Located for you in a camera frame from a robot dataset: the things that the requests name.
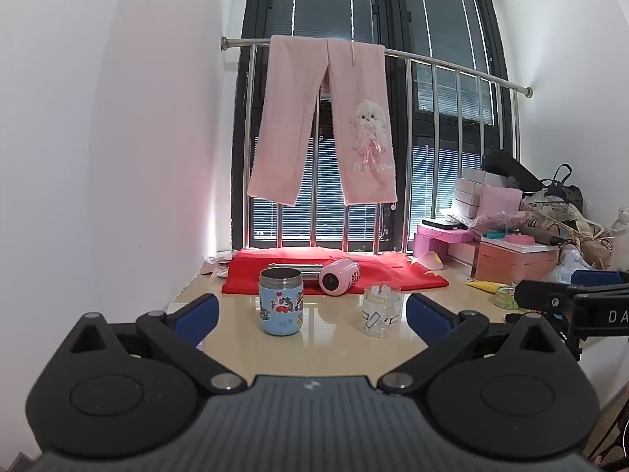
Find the beige patterned tote bag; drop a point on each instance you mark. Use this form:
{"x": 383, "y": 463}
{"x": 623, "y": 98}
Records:
{"x": 575, "y": 221}

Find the loose papers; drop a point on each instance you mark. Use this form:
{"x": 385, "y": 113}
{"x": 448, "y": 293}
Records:
{"x": 221, "y": 265}

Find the steel window railing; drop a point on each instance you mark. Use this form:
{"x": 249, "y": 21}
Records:
{"x": 442, "y": 61}

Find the clear tape roll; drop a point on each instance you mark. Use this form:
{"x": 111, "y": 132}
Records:
{"x": 507, "y": 297}

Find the white plastic bag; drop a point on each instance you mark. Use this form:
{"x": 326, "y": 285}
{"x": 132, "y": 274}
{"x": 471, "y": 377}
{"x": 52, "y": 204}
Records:
{"x": 572, "y": 263}

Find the black handbag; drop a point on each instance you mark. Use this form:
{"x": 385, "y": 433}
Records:
{"x": 565, "y": 191}

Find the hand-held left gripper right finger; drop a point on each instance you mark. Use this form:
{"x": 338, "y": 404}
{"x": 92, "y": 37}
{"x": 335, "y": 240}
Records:
{"x": 428, "y": 318}

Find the pink fleece pants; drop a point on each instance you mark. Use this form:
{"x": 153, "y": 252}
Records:
{"x": 285, "y": 123}

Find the black framed window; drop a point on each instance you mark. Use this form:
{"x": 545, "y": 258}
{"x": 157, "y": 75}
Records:
{"x": 442, "y": 10}

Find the large pink storage box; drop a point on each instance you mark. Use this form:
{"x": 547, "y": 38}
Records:
{"x": 516, "y": 263}

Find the black bag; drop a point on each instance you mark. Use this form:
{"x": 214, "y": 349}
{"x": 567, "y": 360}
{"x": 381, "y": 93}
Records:
{"x": 506, "y": 164}

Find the clear glass cup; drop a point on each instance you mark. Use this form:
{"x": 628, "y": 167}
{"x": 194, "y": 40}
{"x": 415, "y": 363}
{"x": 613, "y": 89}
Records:
{"x": 383, "y": 312}

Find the red cloth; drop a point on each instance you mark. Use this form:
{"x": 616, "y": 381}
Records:
{"x": 393, "y": 278}

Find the blue cartoon steel cup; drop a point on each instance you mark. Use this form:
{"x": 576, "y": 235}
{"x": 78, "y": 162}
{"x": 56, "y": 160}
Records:
{"x": 280, "y": 305}

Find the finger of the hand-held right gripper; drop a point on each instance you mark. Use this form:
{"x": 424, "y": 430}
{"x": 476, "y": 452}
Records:
{"x": 597, "y": 278}
{"x": 540, "y": 294}

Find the stack of white boxes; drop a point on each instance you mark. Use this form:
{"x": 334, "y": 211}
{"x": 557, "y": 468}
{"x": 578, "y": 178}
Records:
{"x": 469, "y": 191}

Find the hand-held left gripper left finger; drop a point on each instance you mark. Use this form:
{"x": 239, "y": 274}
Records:
{"x": 196, "y": 315}

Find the pink thermos bottle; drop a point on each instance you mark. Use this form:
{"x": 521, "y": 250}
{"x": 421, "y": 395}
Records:
{"x": 339, "y": 276}

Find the pink shell shaped item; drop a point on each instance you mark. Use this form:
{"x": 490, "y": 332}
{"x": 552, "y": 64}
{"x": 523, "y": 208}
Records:
{"x": 428, "y": 259}

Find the yellow tube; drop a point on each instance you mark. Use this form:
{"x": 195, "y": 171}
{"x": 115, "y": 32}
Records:
{"x": 484, "y": 286}

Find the white bottle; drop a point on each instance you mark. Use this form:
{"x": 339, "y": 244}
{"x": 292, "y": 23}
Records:
{"x": 621, "y": 236}

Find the black flat case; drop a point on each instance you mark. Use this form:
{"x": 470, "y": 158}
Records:
{"x": 442, "y": 223}

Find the small pink box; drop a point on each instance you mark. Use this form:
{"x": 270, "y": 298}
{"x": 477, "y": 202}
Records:
{"x": 435, "y": 242}

